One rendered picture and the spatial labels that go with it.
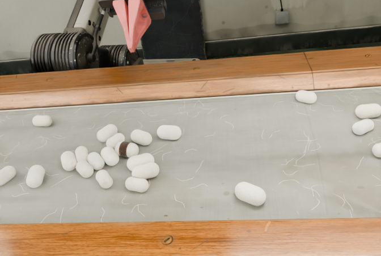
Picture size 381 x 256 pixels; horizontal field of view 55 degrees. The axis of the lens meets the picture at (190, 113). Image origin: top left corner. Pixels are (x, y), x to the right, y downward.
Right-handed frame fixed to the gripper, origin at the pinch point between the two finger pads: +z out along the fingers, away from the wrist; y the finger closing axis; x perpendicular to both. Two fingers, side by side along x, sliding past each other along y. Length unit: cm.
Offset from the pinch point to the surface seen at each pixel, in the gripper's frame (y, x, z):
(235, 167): 15.4, -1.2, 20.4
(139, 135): 1.3, 1.0, 14.6
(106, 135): -4.2, 2.0, 13.9
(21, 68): -145, 181, -93
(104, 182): -1.4, -4.7, 22.2
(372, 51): 41.2, 15.0, -2.8
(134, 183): 2.7, -5.1, 22.5
